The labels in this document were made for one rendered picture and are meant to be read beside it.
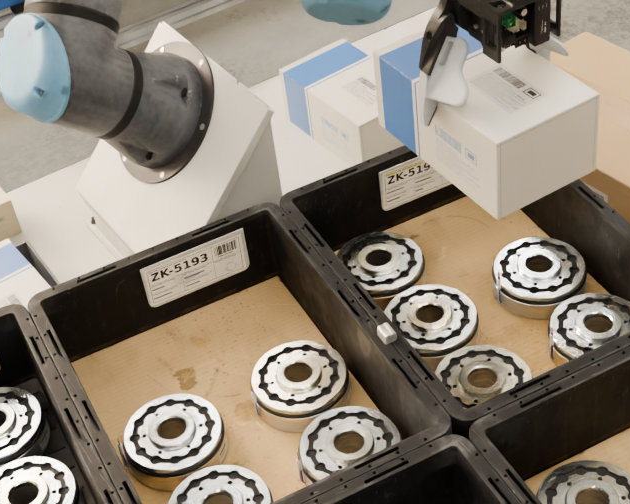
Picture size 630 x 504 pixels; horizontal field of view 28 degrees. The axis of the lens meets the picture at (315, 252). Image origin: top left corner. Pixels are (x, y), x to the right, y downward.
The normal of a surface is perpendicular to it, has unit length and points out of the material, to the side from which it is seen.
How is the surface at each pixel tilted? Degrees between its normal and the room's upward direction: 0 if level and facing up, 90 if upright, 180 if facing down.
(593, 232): 90
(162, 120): 75
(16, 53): 54
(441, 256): 0
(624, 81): 0
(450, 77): 58
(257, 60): 0
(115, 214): 47
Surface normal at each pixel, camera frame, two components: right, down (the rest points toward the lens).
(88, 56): 0.68, -0.07
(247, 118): -0.68, -0.18
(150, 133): 0.22, 0.58
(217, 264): 0.45, 0.55
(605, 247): -0.89, 0.37
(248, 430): -0.11, -0.74
